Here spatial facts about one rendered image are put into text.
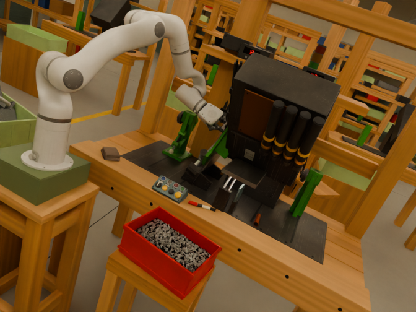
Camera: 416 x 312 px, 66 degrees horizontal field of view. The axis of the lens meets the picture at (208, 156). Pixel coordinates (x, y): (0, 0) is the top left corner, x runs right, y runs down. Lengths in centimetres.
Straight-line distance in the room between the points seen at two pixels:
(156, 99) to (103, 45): 83
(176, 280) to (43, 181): 60
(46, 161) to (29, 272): 45
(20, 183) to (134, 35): 70
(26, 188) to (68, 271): 57
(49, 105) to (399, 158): 160
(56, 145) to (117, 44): 46
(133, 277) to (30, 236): 43
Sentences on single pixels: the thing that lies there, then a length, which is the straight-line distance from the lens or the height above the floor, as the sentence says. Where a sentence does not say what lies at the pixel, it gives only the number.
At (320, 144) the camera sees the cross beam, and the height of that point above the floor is 125.
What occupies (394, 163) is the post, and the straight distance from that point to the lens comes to 186.
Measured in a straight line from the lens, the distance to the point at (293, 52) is 844.
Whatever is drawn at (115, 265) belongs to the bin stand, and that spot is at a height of 78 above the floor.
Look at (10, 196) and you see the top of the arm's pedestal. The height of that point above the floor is 85.
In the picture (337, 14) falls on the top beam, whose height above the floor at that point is 188.
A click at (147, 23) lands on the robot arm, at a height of 157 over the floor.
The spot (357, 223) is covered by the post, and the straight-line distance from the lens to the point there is 196.
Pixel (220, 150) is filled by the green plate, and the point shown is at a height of 113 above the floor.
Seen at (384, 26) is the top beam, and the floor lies 190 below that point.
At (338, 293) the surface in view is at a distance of 145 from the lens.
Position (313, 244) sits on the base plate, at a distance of 164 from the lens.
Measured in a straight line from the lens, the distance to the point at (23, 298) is 163.
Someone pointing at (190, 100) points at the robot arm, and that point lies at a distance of 166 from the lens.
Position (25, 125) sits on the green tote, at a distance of 179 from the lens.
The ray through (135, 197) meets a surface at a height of 82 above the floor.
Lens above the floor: 166
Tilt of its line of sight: 22 degrees down
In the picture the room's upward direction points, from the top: 20 degrees clockwise
